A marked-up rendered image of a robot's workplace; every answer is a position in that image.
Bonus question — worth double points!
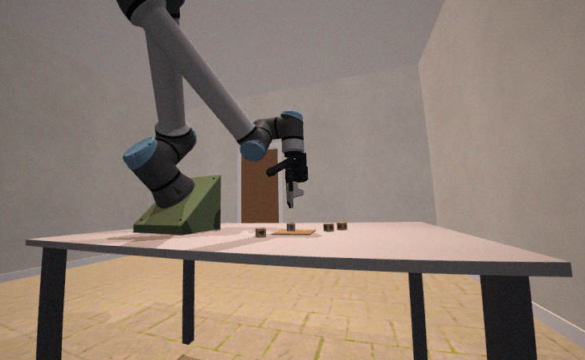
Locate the tan flat mat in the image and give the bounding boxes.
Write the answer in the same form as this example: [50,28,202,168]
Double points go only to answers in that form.
[272,229,316,235]

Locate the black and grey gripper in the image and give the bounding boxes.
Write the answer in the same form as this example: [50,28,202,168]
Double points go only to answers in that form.
[284,151,308,208]

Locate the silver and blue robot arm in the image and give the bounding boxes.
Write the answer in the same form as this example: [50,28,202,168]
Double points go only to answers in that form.
[117,0,304,208]

